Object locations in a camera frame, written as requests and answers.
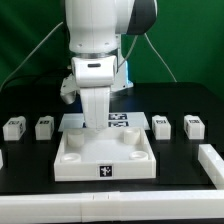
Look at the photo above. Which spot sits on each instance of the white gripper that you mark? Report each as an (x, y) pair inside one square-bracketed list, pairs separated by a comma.
[(98, 72)]

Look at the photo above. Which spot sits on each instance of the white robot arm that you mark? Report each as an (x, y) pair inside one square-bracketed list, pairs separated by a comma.
[(93, 26)]

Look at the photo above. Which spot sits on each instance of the white sheet with tags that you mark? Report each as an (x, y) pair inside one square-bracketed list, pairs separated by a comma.
[(117, 119)]

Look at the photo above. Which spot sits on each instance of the white block left edge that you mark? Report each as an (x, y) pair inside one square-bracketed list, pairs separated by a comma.
[(1, 160)]

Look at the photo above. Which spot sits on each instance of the white obstacle wall right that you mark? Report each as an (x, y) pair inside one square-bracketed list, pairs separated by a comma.
[(213, 164)]

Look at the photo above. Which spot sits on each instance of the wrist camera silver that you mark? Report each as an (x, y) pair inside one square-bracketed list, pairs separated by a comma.
[(69, 90)]

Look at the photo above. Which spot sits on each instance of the white obstacle wall front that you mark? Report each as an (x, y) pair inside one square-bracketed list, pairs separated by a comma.
[(112, 206)]

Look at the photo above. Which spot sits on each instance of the white square tabletop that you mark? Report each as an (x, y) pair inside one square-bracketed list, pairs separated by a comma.
[(110, 154)]

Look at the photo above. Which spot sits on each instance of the green backdrop curtain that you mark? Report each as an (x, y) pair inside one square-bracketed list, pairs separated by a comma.
[(186, 43)]

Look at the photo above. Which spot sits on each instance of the white obstacle wall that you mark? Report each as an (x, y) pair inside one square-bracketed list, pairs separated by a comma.
[(213, 164), (112, 206)]

